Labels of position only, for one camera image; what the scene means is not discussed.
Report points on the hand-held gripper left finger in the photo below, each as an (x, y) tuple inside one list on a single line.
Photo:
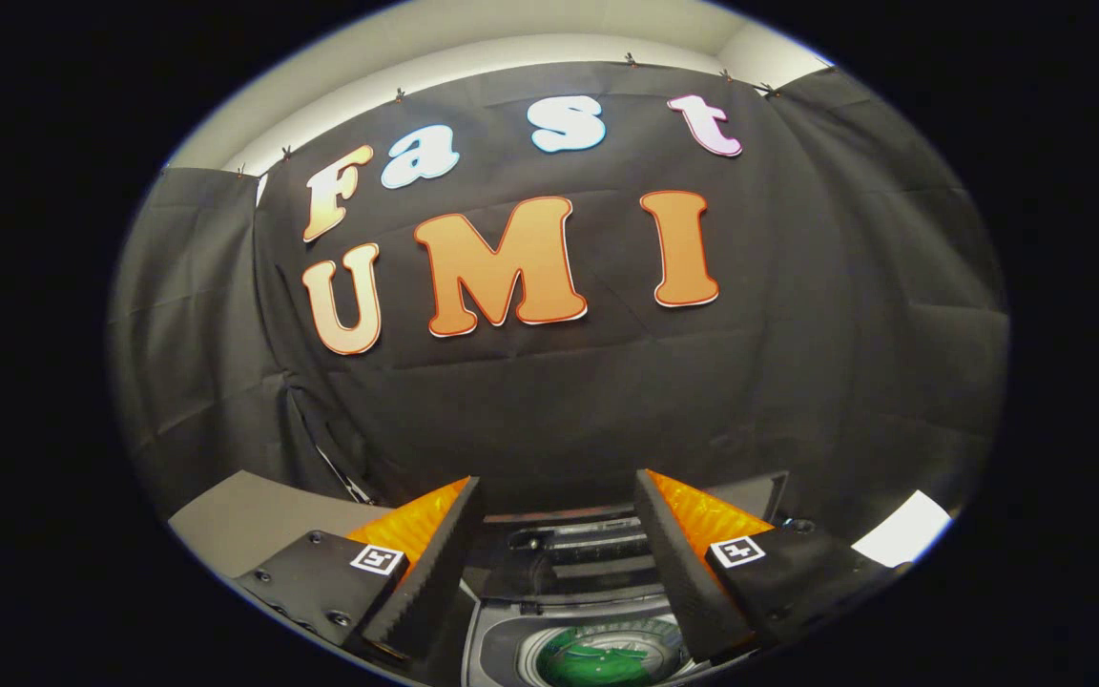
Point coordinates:
[(445, 553)]

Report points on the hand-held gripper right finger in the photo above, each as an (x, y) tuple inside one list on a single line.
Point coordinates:
[(673, 553)]

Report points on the grey washing machine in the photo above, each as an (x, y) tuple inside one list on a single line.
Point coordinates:
[(492, 649)]

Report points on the green polo shirt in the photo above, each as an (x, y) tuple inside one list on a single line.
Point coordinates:
[(607, 663)]

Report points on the grey box stand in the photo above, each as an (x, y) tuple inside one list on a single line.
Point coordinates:
[(254, 520)]

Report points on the white board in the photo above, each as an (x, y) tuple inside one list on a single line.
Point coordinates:
[(902, 530)]

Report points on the black backdrop cloth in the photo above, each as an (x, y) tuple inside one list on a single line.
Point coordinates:
[(750, 334)]

